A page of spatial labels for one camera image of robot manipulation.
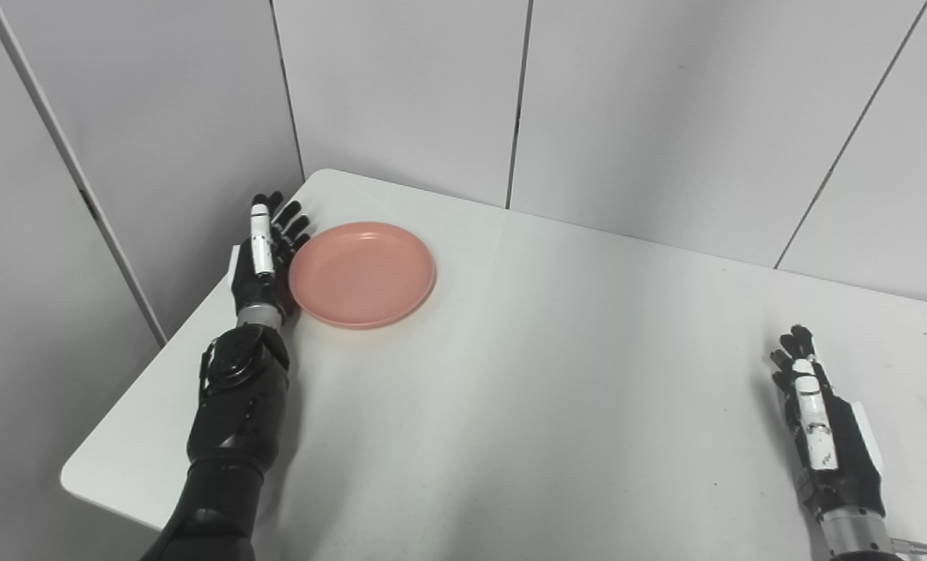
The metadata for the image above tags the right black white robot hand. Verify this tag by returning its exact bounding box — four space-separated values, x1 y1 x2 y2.
770 325 886 521

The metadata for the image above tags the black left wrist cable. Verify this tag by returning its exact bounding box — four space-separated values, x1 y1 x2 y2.
197 343 221 410

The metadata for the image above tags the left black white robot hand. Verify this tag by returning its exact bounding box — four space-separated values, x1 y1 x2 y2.
230 191 312 316

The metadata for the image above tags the pink round plate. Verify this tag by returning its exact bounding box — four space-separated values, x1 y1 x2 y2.
288 221 437 330

